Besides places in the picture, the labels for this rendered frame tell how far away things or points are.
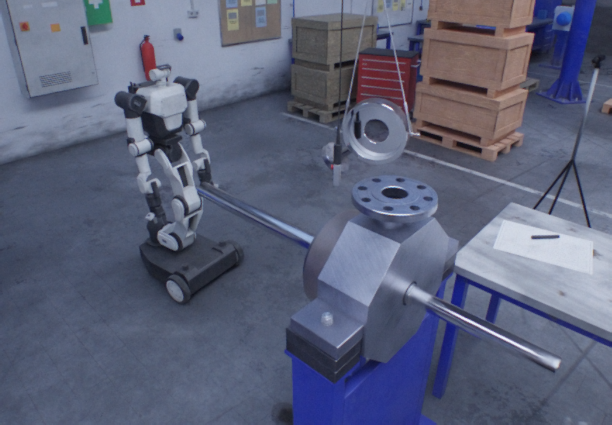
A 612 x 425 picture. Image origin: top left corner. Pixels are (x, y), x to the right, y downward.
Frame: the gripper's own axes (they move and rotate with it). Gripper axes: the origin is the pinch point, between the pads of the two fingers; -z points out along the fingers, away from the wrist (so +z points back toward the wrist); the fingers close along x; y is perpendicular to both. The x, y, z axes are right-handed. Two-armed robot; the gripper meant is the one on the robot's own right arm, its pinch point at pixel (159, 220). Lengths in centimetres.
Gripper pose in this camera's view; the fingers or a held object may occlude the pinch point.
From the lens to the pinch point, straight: 305.6
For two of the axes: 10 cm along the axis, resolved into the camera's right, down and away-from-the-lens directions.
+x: 8.0, 0.8, -5.9
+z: -1.6, -9.2, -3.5
